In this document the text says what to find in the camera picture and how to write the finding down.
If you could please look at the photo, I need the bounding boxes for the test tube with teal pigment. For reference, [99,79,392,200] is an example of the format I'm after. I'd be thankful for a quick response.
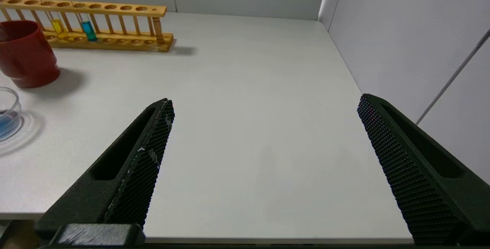
[57,0,98,42]

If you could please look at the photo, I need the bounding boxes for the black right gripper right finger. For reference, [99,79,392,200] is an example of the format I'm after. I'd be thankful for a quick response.
[357,93,490,246]

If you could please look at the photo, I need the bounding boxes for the clear glass beaker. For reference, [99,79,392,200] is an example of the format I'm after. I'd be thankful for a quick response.
[0,87,23,142]

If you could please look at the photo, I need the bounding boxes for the wooden test tube rack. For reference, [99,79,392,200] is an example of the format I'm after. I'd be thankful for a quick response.
[0,0,175,52]

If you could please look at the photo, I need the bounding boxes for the red plastic cup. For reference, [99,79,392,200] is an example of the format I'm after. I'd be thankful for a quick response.
[0,20,60,89]

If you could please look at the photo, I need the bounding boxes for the test tube with yellow pigment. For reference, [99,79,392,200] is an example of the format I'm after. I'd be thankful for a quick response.
[29,0,69,39]

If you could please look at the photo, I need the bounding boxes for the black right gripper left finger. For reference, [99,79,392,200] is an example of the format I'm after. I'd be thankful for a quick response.
[34,98,176,246]

